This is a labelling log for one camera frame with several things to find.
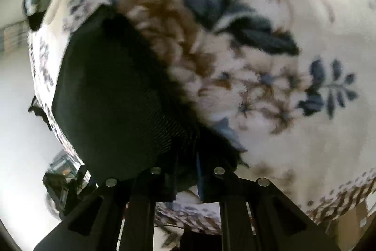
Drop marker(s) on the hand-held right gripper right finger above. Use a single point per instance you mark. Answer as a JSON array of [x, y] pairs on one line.
[[200, 180]]

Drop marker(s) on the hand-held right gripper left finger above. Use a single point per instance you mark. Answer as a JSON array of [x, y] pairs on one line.
[[171, 182]]

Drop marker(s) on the black garment with white stripes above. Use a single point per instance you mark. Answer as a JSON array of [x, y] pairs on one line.
[[117, 98]]

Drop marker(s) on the floral printed blanket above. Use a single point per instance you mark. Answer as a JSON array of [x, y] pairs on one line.
[[264, 62]]

